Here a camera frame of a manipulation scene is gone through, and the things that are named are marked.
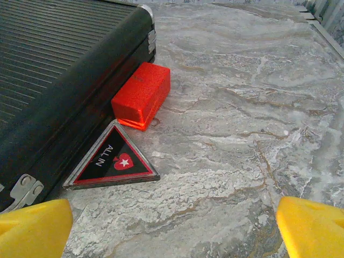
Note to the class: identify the triangular all-in plaque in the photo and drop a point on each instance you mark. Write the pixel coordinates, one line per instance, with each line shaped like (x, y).
(118, 158)

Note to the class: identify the black ribbed carrying case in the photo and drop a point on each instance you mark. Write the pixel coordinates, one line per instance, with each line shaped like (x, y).
(53, 67)

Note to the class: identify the aluminium frame post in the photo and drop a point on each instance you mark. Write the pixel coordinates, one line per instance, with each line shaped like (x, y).
(332, 10)

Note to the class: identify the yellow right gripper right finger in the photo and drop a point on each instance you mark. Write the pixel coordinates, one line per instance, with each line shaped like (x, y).
(314, 231)

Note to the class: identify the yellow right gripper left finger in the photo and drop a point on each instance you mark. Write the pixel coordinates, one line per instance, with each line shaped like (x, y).
(32, 231)

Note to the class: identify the small red box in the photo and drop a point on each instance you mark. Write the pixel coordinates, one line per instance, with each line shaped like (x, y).
(142, 91)

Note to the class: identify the aluminium side rail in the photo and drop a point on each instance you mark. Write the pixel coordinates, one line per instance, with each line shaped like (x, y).
(326, 33)

